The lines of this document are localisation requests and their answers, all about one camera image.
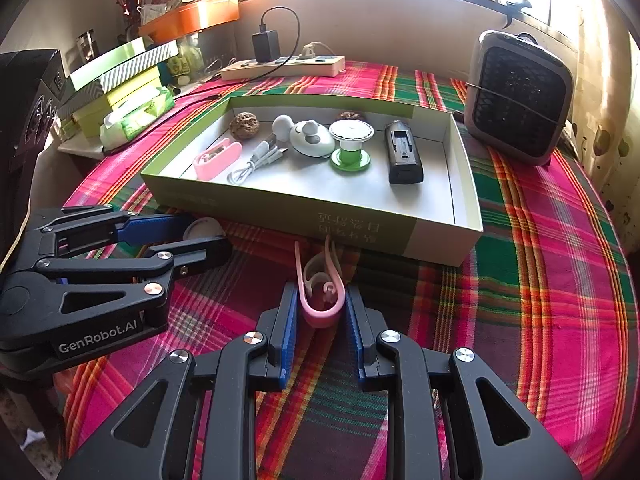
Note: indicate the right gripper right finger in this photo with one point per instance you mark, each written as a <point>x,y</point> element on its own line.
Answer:
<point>449,414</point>

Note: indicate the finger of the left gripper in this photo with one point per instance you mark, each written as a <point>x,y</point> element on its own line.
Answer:
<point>179,259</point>
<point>75,230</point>

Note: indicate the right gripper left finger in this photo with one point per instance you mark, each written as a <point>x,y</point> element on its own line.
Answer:
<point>186,399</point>

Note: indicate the white round lidded jar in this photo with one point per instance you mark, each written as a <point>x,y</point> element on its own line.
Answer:
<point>203,227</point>

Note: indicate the pink plastic clip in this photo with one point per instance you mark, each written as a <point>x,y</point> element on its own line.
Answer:
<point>216,159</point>

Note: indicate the large brown walnut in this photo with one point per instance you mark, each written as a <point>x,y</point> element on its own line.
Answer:
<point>244,126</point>

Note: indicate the white round ball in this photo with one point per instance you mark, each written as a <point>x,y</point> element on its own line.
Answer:
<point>282,127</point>

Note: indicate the white panda toy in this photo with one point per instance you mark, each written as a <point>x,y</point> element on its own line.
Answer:
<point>312,139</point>

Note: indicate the black battery charger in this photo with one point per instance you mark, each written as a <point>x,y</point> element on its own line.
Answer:
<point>404,163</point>

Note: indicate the white green thread spool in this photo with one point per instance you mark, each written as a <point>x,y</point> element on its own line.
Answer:
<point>350,135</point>

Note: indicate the small brown walnut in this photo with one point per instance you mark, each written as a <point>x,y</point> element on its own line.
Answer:
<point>350,114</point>

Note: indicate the green tissue pack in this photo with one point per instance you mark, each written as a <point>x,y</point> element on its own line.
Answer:
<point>133,115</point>

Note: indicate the yellow green box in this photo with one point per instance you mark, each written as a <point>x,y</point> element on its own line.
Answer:
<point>90,116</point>

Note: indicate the striped white box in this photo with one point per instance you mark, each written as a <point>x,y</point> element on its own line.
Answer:
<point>105,83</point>

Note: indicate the green lid box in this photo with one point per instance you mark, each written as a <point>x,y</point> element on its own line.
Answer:
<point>105,62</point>

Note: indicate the plaid pink green cloth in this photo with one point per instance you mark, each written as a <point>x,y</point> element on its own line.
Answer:
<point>545,298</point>

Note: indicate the green white cardboard tray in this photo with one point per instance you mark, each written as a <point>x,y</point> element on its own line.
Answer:
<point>436,220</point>

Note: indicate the black power adapter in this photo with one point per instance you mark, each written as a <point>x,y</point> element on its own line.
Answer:
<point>266,44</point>

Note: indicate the orange box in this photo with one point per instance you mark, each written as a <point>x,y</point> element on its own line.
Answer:
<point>189,18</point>

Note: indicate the beige power strip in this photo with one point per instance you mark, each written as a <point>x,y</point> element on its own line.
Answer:
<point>320,65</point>

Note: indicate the grey black space heater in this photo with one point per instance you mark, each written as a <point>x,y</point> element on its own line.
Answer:
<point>518,96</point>

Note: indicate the beige patterned curtain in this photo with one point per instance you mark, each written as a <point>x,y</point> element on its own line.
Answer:
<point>606,112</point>

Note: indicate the white plug with cable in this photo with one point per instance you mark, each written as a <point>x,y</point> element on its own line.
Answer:
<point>309,50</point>

